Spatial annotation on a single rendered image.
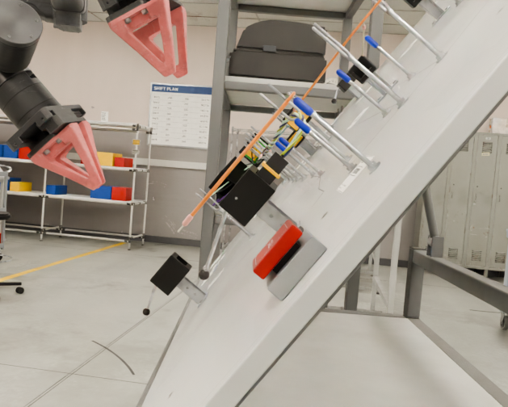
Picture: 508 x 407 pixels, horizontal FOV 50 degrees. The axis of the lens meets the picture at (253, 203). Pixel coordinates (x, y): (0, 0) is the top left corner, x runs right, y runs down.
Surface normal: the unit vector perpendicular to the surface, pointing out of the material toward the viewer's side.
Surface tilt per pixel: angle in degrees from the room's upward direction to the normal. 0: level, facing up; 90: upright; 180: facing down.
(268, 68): 90
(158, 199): 90
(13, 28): 64
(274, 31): 90
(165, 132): 90
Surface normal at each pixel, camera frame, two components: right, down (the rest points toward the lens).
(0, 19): 0.53, -0.35
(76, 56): -0.14, 0.04
